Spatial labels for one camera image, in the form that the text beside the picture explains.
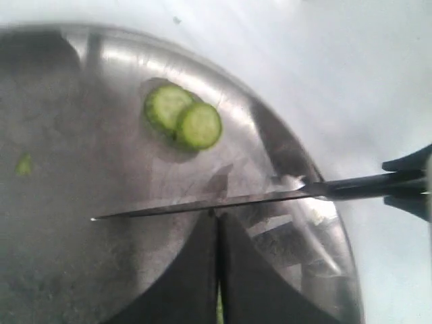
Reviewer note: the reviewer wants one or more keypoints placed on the round stainless steel plate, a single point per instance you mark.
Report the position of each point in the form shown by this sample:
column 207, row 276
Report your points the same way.
column 75, row 144

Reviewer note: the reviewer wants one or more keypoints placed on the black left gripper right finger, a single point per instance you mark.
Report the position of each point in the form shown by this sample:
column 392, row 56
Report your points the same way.
column 251, row 289

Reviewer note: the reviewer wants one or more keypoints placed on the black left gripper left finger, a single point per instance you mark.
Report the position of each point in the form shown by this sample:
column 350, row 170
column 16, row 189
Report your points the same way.
column 187, row 290

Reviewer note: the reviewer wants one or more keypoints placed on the black kitchen knife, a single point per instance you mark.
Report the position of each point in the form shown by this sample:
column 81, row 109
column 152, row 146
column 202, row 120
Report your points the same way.
column 410, row 186

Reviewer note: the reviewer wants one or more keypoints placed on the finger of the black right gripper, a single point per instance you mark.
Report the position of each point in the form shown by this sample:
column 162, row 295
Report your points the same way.
column 410, row 207
column 412, row 162

